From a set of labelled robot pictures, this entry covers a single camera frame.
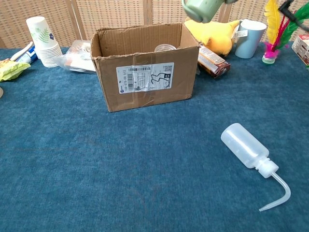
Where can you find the colourful feather shuttlecock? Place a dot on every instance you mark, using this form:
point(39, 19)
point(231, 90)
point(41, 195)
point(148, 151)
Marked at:
point(272, 21)

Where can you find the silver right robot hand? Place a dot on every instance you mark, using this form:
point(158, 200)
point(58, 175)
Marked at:
point(230, 1)

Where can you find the stack of paper cups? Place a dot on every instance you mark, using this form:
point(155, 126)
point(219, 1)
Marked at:
point(46, 43)

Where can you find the yellow plush toy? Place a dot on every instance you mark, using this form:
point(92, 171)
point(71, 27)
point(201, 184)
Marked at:
point(214, 33)

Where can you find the light green lint roller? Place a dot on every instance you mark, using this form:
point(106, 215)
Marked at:
point(205, 8)

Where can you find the light blue cup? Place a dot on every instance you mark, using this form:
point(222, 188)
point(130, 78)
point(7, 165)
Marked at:
point(248, 41)

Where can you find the yellow green snack bag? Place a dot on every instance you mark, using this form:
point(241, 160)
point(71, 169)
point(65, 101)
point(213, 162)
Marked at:
point(12, 70)

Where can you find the translucent white wash bottle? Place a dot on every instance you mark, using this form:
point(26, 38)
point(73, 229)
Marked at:
point(243, 145)

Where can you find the woven rattan folding screen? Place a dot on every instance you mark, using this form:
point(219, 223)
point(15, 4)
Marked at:
point(116, 14)

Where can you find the white red cereal carton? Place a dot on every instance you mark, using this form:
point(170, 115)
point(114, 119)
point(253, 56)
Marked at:
point(301, 48)

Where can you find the brown cardboard box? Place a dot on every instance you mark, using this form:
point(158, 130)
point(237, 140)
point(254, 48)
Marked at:
point(144, 79)

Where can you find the orange brown snack carton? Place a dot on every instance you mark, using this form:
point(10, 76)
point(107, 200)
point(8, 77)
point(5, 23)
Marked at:
point(214, 64)

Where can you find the clear plastic zip bag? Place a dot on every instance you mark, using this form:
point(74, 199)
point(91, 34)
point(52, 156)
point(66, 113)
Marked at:
point(77, 58)

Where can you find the clear plastic snack jar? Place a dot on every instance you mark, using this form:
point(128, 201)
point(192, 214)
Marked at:
point(165, 47)

